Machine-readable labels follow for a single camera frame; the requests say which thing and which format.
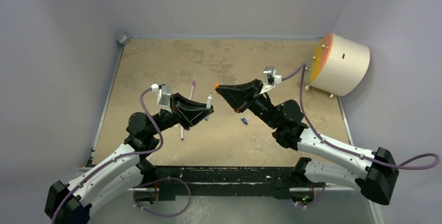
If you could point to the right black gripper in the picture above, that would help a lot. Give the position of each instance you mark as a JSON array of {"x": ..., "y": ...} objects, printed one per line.
[{"x": 253, "y": 94}]

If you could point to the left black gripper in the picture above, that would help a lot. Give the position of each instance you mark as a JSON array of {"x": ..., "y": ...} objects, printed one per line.
[{"x": 179, "y": 104}]

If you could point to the white pen brown tip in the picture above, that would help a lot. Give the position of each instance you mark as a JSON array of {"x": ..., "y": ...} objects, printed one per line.
[{"x": 191, "y": 94}]

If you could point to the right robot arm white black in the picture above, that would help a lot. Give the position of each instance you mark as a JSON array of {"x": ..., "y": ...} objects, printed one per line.
[{"x": 373, "y": 172}]

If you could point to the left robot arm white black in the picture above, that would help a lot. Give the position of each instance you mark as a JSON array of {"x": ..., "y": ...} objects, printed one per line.
[{"x": 79, "y": 199}]

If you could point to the cream cylindrical drum toy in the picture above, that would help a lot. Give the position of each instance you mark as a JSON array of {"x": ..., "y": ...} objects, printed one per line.
[{"x": 337, "y": 65}]

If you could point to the tape roll in corner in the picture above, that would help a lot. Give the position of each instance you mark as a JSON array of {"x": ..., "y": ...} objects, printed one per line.
[{"x": 122, "y": 38}]

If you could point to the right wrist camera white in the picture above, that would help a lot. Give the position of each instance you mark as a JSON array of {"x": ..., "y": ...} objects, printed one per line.
[{"x": 271, "y": 79}]

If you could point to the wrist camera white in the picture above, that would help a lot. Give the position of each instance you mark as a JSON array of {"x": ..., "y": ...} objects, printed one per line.
[
  {"x": 163, "y": 96},
  {"x": 271, "y": 79}
]

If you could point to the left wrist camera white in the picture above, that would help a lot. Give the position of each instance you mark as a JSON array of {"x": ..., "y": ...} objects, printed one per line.
[{"x": 163, "y": 96}]

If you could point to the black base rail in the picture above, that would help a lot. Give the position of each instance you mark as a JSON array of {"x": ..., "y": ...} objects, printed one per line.
[{"x": 276, "y": 182}]

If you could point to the aluminium frame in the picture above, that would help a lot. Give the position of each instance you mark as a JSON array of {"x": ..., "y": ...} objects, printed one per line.
[{"x": 222, "y": 140}]

